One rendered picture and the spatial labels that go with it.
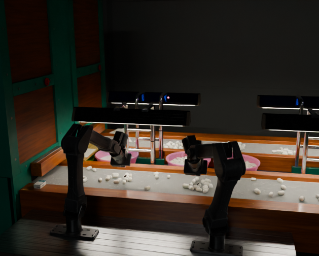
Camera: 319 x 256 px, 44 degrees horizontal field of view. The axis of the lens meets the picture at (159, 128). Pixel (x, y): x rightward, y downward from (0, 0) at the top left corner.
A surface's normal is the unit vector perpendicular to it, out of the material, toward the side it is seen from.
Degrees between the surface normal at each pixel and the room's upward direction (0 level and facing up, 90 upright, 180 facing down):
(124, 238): 0
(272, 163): 90
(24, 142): 90
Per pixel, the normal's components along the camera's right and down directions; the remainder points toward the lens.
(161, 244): 0.00, -0.97
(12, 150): 0.98, 0.04
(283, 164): -0.19, 0.24
